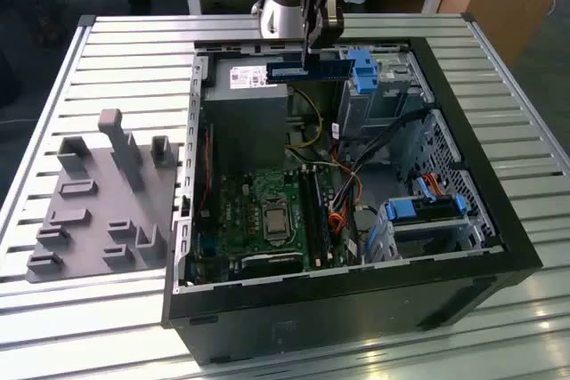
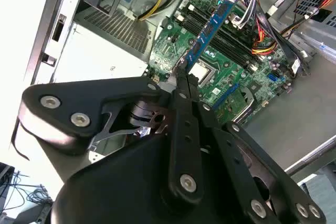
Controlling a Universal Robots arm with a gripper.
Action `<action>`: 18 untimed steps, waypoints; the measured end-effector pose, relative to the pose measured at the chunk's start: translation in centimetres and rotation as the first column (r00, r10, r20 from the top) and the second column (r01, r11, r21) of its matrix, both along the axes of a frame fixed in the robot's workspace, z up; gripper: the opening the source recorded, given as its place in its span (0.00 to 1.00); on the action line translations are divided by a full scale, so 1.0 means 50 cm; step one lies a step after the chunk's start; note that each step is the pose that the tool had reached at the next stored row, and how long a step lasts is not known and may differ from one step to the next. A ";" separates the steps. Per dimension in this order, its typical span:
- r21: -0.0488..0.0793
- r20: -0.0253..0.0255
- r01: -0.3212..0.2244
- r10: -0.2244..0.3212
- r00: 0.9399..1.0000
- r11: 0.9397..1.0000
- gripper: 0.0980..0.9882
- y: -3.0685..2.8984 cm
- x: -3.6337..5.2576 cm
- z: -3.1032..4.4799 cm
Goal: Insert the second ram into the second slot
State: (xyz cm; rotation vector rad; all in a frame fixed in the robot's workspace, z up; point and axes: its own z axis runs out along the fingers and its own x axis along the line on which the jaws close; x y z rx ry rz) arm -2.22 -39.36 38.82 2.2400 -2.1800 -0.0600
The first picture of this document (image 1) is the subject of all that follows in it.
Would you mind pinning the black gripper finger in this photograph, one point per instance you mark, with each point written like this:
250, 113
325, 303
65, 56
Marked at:
312, 2
335, 10

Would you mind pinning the black RAM slot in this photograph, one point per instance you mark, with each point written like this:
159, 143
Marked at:
328, 256
310, 220

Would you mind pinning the blue disk carrier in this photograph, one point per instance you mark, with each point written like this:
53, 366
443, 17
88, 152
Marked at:
363, 69
403, 210

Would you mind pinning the grey drive cage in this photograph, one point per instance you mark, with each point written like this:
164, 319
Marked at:
378, 104

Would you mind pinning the black table corner cap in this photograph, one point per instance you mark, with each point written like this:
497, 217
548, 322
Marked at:
86, 20
468, 17

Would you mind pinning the grey power supply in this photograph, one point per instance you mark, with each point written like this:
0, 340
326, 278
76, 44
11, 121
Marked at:
245, 126

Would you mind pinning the round grey speaker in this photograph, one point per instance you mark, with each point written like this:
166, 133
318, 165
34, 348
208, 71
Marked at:
366, 220

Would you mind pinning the green motherboard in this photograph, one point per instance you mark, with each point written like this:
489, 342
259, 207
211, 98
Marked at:
231, 202

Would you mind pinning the silver CPU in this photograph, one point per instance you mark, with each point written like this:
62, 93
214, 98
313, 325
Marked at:
275, 222

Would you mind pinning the CPU socket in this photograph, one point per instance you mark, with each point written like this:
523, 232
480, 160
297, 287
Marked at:
263, 225

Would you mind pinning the grey disk bay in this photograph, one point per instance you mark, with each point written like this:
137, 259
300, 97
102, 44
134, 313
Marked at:
427, 237

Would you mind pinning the grey parts rack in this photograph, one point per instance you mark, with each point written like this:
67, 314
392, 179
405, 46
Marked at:
98, 220

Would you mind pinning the black PC case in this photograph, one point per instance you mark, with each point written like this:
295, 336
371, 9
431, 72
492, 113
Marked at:
311, 326

